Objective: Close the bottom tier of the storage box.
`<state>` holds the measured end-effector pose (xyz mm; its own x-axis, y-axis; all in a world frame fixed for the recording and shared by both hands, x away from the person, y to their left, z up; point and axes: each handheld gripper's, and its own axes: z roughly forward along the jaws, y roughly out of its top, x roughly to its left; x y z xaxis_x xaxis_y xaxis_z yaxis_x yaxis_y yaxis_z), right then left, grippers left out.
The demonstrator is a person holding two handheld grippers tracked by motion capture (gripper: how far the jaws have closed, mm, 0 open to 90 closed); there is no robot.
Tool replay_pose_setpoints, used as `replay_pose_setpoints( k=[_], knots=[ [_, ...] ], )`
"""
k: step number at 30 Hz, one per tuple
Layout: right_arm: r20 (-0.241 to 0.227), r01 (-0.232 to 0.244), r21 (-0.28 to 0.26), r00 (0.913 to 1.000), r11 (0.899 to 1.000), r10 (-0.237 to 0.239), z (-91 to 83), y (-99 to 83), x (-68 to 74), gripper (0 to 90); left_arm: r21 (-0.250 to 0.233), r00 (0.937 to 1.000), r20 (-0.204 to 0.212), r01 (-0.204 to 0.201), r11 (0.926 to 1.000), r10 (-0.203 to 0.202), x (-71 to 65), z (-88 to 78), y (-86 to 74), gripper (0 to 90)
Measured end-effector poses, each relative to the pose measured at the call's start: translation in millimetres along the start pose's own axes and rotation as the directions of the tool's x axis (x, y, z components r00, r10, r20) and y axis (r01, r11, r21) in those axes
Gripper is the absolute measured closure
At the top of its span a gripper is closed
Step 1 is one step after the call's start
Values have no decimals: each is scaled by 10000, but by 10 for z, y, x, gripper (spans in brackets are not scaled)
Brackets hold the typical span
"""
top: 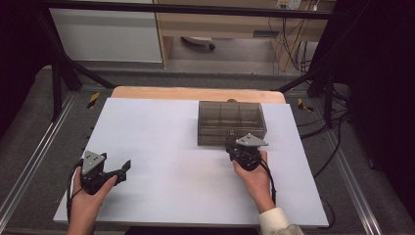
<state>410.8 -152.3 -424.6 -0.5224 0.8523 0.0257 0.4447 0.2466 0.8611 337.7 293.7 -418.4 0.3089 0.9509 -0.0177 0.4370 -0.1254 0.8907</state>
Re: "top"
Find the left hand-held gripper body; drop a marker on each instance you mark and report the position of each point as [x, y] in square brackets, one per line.
[93, 178]

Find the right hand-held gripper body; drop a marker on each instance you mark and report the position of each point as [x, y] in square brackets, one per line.
[248, 156]

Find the smoky transparent drawer box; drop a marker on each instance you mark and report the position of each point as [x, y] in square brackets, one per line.
[221, 117]

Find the person's left hand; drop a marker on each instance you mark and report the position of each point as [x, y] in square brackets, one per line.
[86, 205]

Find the person's right hand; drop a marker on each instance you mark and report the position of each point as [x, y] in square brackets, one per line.
[257, 186]

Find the wooden table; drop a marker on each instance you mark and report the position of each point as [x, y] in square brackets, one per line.
[182, 93]

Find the black metal stand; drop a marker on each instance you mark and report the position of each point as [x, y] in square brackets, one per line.
[58, 81]
[326, 88]

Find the office chair base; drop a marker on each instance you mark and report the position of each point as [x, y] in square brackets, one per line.
[199, 40]

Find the light wooden desk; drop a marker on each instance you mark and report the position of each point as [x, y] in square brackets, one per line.
[225, 26]

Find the white cabinet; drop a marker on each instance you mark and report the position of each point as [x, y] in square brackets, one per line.
[107, 36]

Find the black curtain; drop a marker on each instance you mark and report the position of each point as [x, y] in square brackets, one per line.
[381, 81]
[16, 49]

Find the white power strip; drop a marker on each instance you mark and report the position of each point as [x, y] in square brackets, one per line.
[288, 4]

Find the aluminium floor rail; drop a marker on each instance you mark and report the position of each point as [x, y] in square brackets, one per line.
[355, 189]
[39, 153]

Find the black horizontal frame bar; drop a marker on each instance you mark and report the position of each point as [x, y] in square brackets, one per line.
[195, 9]

